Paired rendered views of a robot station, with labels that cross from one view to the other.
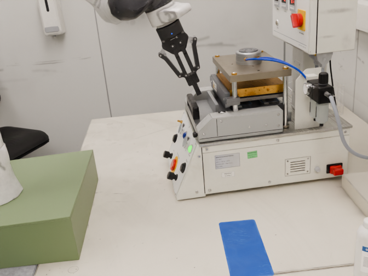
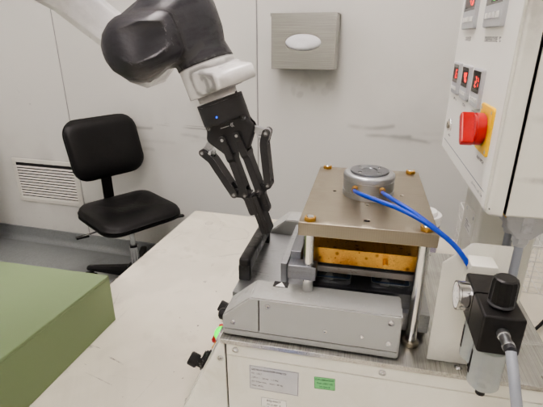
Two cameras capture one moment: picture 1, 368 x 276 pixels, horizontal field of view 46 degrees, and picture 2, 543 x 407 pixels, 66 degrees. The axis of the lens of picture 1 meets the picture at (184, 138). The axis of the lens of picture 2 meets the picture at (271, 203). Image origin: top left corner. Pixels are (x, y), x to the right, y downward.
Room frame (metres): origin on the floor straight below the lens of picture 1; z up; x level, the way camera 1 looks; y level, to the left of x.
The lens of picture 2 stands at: (0.69, -0.26, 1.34)
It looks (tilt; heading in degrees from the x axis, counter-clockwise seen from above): 22 degrees down; 17
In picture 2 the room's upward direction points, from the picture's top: straight up
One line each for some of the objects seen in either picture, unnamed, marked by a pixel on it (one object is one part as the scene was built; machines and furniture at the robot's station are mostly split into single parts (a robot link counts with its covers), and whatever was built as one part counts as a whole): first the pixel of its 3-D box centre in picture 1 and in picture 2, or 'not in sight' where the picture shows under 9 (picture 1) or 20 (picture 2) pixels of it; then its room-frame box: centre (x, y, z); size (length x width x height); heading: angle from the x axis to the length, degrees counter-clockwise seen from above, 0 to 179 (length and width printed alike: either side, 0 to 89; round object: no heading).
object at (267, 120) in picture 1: (236, 124); (305, 315); (1.19, -0.16, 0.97); 0.26 x 0.05 x 0.07; 95
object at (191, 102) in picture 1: (193, 105); (255, 248); (1.32, -0.04, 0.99); 0.15 x 0.02 x 0.04; 5
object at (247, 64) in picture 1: (260, 70); (386, 214); (1.32, -0.25, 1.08); 0.31 x 0.24 x 0.13; 5
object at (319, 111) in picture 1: (316, 97); (480, 323); (1.12, -0.37, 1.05); 0.15 x 0.05 x 0.15; 5
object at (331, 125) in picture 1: (260, 116); (378, 293); (1.34, -0.26, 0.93); 0.46 x 0.35 x 0.01; 95
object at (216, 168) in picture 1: (249, 145); (350, 339); (1.32, -0.22, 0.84); 0.53 x 0.37 x 0.17; 95
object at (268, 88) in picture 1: (249, 76); (364, 220); (1.33, -0.22, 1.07); 0.22 x 0.17 x 0.10; 5
